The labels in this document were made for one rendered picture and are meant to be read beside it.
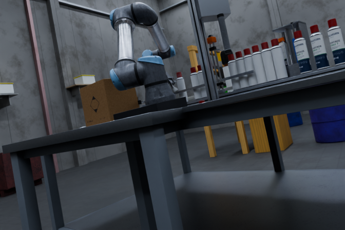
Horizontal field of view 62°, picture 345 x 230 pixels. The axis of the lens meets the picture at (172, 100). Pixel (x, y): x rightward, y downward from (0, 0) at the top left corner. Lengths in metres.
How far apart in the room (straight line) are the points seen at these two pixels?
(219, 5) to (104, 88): 0.83
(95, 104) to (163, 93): 0.69
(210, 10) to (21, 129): 6.90
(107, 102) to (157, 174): 0.96
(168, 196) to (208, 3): 1.04
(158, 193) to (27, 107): 7.38
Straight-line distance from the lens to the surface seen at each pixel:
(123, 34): 1.59
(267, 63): 1.54
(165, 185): 0.94
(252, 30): 12.03
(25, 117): 8.12
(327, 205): 1.72
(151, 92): 1.35
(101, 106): 1.87
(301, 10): 11.75
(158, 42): 1.85
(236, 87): 1.63
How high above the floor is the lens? 0.80
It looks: 3 degrees up
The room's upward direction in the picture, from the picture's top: 11 degrees counter-clockwise
